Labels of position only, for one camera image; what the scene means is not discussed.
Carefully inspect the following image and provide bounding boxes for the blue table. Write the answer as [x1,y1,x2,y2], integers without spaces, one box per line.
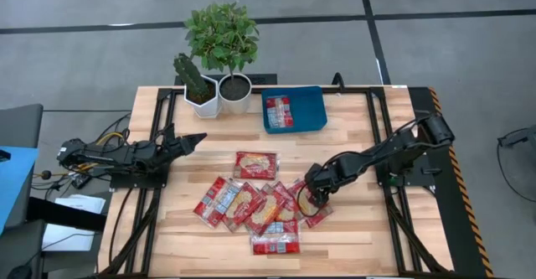
[0,146,39,235]

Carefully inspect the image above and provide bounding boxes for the green cactus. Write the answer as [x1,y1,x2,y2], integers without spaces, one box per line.
[173,52,210,98]

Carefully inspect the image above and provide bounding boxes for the white round plant pot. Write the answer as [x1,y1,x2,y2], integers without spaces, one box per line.
[217,72,253,116]

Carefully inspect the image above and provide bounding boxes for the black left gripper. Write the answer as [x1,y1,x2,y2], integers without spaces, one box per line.
[157,122,209,169]

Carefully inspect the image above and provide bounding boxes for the black bar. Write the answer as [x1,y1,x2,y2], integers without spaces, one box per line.
[25,195,108,233]

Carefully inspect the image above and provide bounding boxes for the white papers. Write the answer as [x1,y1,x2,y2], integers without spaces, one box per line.
[40,194,107,253]

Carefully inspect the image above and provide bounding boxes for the small black device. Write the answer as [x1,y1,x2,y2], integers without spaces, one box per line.
[70,173,93,190]

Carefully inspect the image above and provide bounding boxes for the yellow cable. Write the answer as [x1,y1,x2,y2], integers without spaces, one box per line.
[95,131,126,147]

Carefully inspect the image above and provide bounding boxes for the black round plug with cable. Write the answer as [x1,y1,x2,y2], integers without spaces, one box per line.
[32,168,75,188]

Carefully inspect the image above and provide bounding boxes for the blue plastic basket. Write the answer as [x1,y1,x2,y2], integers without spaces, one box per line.
[260,85,328,135]

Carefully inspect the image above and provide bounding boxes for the green leafy plant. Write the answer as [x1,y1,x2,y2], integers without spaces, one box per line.
[183,1,260,83]

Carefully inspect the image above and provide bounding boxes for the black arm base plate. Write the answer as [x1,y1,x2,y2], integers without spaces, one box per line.
[374,152,443,188]
[109,163,171,190]

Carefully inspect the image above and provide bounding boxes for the black panel with hazard stripes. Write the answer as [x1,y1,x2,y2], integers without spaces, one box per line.
[406,85,496,279]

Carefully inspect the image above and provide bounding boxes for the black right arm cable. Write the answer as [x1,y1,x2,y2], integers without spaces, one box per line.
[295,115,424,220]

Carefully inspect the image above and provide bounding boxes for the black cable bundle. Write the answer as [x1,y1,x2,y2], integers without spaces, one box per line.
[98,111,133,146]

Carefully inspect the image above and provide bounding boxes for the black floor cable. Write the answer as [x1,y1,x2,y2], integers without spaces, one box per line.
[496,142,536,204]

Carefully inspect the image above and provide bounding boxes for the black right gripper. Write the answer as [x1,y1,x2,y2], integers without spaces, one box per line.
[304,163,342,209]

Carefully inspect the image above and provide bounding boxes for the white hexagonal plant pot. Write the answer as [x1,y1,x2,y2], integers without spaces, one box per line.
[183,74,222,120]

